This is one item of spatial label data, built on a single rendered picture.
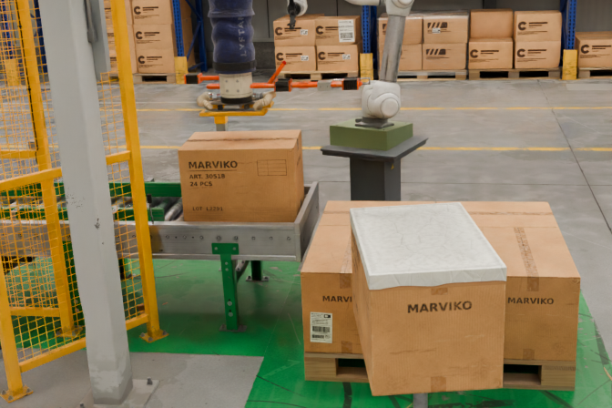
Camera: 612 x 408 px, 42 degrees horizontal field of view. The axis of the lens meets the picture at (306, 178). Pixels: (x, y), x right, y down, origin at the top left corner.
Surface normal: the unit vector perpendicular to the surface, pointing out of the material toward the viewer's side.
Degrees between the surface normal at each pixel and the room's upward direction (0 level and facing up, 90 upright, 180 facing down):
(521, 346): 90
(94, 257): 90
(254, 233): 90
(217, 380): 0
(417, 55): 90
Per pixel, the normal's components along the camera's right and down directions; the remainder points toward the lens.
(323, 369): -0.15, 0.29
